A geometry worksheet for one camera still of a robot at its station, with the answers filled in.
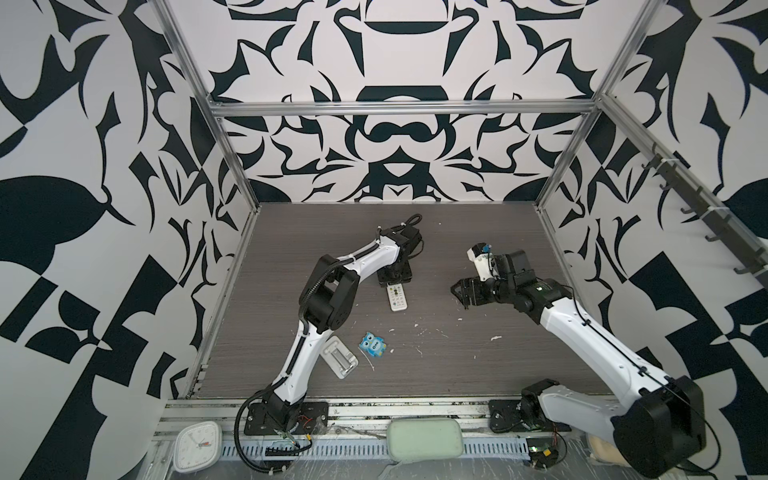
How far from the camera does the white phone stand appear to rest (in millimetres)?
823

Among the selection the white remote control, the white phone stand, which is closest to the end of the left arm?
the white remote control

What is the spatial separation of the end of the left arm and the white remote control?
39 millimetres

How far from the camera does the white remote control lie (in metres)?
0.93

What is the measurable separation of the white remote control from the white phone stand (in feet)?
0.59

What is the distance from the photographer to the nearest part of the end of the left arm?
0.75m
